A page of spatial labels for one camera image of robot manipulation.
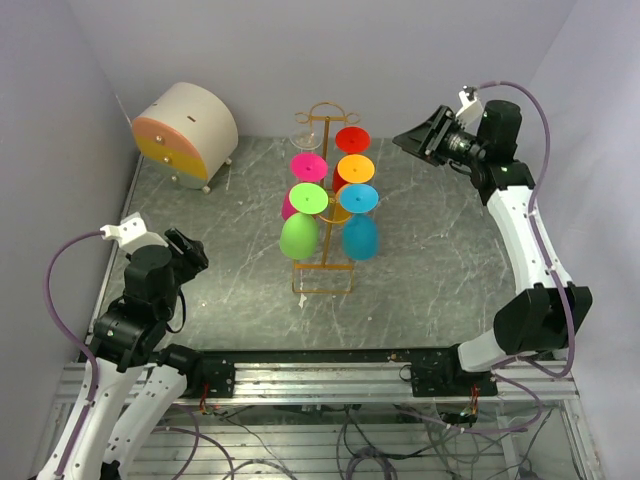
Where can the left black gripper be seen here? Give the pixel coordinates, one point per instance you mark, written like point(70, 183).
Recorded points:
point(192, 258)

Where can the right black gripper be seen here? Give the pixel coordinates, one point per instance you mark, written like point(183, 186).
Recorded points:
point(425, 141)

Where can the red plastic wine glass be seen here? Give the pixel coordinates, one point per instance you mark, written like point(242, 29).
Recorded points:
point(353, 140)

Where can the orange plastic wine glass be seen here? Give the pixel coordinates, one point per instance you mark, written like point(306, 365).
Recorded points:
point(351, 169)

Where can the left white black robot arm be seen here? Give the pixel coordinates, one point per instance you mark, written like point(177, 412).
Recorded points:
point(128, 384)

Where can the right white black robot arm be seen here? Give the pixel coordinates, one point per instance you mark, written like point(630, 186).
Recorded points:
point(548, 308)

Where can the blue plastic wine glass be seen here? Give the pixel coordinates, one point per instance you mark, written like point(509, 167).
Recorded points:
point(360, 239)

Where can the pink plastic wine glass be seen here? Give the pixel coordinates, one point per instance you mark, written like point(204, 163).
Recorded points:
point(306, 167)

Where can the clear wine glass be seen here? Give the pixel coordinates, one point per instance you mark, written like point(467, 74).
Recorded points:
point(305, 139)

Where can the green plastic wine glass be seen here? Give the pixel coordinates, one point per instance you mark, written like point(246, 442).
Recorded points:
point(300, 232)

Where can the white semicircular drawer cabinet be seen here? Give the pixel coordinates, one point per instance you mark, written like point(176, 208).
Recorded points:
point(188, 134)

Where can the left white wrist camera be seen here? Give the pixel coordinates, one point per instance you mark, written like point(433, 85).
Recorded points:
point(132, 234)

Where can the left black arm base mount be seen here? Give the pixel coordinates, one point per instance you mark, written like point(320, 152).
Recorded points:
point(215, 378)

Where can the gold wire wine glass rack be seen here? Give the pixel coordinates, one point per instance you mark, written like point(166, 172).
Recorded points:
point(320, 118)

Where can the aluminium rail frame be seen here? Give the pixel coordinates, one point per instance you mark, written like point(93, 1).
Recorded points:
point(352, 415)

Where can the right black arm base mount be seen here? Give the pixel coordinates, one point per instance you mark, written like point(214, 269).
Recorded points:
point(437, 372)

